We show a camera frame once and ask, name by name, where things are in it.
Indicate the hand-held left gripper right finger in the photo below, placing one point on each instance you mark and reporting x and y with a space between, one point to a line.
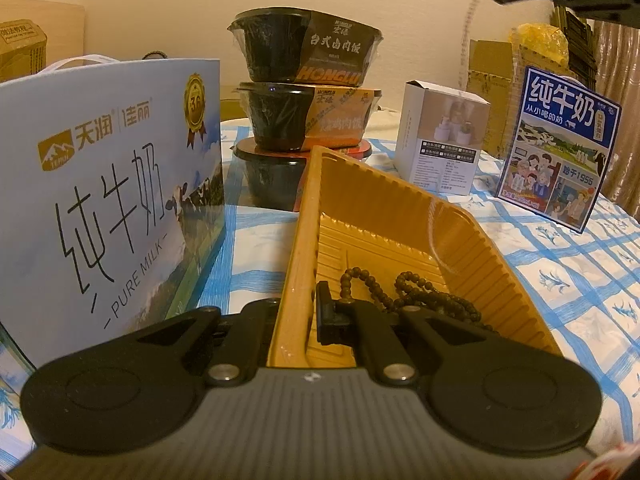
324 310

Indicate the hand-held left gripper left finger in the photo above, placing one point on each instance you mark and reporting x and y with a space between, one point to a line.
260 320

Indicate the yellow plastic tray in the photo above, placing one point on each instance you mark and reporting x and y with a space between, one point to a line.
380 200

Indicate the black folding cart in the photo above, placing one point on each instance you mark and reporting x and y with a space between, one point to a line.
580 45

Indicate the yellow plastic bag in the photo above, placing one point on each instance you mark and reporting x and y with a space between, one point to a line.
540 42

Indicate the patterned beige curtain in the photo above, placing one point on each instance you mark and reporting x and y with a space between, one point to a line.
625 85

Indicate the open brown cardboard box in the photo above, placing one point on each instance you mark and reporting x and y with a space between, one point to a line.
487 90

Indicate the black and red rice bowl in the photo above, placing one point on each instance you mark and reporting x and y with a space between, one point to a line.
270 177

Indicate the blue illustrated milk carton box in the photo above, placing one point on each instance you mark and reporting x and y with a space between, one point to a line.
555 150

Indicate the small white product box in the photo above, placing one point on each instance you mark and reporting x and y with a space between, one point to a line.
440 145

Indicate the black and orange rice bowl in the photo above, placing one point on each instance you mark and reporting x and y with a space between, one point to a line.
300 115

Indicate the light blue milk gift box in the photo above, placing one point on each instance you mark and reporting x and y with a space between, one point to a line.
100 175

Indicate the black instant rice bowl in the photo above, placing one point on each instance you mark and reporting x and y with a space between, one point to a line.
300 42

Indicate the labelled cardboard box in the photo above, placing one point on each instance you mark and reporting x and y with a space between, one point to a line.
20 50

